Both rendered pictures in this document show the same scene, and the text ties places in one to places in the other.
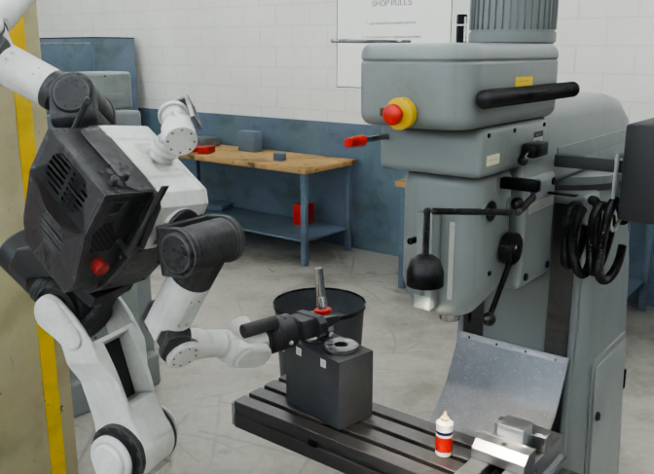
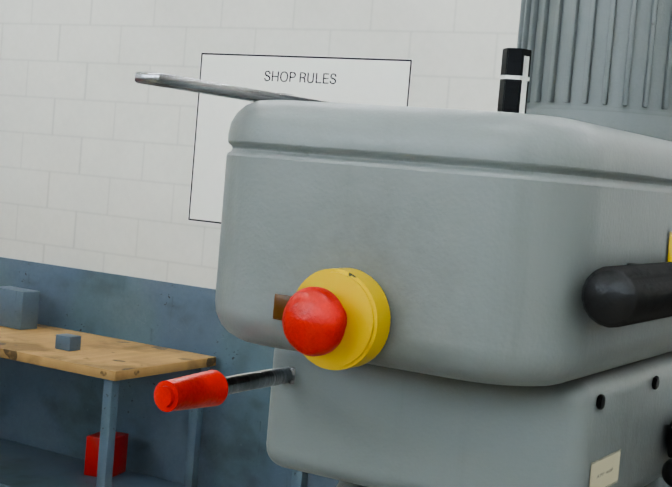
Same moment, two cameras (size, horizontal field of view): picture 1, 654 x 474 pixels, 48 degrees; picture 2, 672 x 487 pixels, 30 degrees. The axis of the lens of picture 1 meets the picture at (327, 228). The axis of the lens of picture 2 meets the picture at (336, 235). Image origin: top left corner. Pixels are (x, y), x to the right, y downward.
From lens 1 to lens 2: 67 cm
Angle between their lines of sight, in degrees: 13
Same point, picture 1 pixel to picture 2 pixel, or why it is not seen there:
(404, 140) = (339, 392)
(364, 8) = (250, 82)
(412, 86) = (380, 235)
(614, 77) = not seen: outside the picture
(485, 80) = (605, 235)
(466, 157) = (530, 463)
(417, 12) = (346, 97)
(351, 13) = not seen: hidden behind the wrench
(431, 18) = not seen: hidden behind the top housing
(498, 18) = (597, 78)
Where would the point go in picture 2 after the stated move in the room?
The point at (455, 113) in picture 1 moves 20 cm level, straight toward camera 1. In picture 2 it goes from (517, 333) to (563, 395)
